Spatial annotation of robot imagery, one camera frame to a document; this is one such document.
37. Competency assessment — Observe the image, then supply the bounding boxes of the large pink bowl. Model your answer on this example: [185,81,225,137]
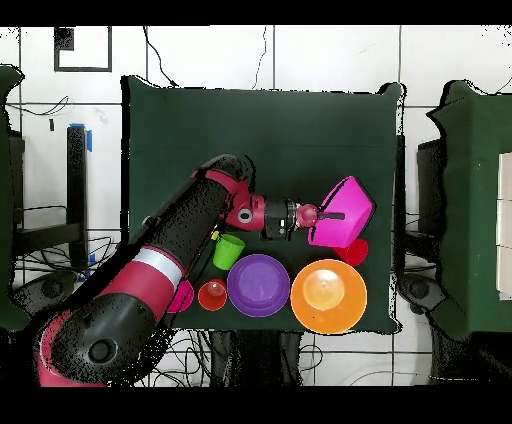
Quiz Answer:
[306,175,377,250]

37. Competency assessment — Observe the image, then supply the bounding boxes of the red cup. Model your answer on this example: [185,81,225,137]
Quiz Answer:
[331,238,370,268]

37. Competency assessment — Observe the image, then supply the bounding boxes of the green cup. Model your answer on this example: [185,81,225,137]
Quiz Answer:
[212,233,247,272]

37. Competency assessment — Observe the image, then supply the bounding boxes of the purple bowl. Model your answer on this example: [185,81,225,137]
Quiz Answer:
[226,253,292,319]

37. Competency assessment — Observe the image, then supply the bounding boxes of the dark green table cloth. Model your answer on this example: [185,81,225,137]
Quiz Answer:
[121,75,403,336]

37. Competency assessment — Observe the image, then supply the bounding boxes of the large orange bowl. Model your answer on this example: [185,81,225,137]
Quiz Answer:
[290,258,368,335]

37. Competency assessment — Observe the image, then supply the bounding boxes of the dark orange cup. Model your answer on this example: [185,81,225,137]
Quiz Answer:
[197,278,229,312]

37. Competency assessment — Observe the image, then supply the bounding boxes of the green cloth side table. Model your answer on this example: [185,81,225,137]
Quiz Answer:
[426,78,512,339]
[0,64,32,332]

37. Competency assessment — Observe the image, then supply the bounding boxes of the small crimson bowl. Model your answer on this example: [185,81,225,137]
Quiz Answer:
[166,278,196,314]

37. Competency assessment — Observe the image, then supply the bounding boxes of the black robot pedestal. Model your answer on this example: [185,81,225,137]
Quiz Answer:
[207,330,303,387]

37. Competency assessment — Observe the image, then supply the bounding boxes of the black floor cable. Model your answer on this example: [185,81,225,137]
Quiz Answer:
[142,25,180,89]

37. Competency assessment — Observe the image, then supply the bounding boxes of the black metal frame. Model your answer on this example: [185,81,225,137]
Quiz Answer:
[10,124,91,271]

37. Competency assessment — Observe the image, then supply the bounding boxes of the black square floor frame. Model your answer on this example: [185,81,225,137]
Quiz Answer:
[53,25,113,73]

